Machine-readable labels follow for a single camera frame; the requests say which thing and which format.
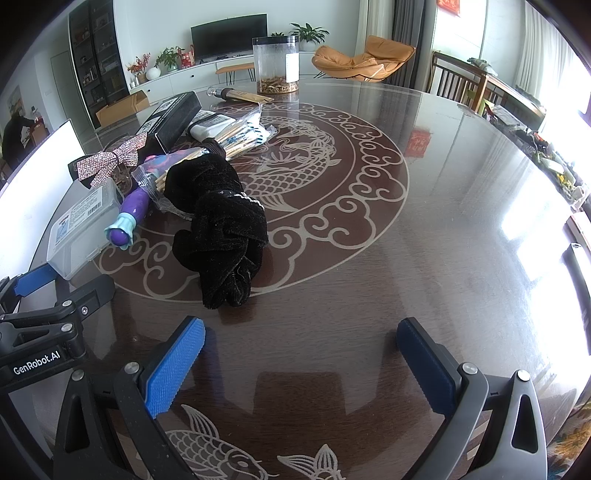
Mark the white curtain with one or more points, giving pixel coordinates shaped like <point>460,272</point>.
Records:
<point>531,41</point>

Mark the vase with red flowers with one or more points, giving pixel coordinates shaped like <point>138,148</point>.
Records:
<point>144,69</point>

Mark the orange lounge chair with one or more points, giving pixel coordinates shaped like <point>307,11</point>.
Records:
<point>364,57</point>

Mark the rhinestone bow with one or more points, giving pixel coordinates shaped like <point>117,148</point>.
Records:
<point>108,159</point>

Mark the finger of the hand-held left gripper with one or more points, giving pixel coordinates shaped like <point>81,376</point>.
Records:
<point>90,297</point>
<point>32,279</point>

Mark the black sunglasses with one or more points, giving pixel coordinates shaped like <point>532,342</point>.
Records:
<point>221,230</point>

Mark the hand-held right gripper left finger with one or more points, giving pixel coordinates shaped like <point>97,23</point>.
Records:
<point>174,364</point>

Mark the black cardboard box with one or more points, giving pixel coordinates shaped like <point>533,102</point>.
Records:
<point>171,120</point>

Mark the red gift bag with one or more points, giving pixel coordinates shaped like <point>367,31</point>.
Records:
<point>187,57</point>

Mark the brown cardboard box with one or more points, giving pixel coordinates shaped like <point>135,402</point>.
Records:
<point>122,108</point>

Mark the pastel patterned plastic packet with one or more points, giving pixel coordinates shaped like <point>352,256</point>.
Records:
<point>161,166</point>

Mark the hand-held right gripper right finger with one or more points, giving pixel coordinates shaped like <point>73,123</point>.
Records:
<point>427,364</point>

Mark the bag of wooden sticks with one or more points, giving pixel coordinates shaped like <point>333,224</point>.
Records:
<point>242,134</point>

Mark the large green potted plant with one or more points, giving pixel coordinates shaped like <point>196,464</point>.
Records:
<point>309,34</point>

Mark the dark wooden chair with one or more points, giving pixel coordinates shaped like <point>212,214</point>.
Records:
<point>455,83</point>

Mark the orange wooden stool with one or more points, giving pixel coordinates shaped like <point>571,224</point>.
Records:
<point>235,69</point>

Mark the clear plastic jar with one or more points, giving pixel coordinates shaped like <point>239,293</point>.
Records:
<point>275,64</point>

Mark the dark display cabinet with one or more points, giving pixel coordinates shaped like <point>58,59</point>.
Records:
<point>97,60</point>

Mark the red wall decoration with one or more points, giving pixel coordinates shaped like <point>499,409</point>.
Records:
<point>448,7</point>

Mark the grey curtain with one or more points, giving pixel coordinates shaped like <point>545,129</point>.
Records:
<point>408,27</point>

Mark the clear plastic box with label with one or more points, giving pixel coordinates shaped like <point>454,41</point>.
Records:
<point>83,226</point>

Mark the black television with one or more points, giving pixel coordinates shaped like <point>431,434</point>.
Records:
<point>229,37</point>

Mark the white low cabinet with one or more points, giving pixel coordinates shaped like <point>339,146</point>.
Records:
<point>198,76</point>

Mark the small green potted plant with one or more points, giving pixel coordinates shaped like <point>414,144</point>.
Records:
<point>168,57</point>

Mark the purple toy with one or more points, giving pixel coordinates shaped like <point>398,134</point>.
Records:
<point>131,217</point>

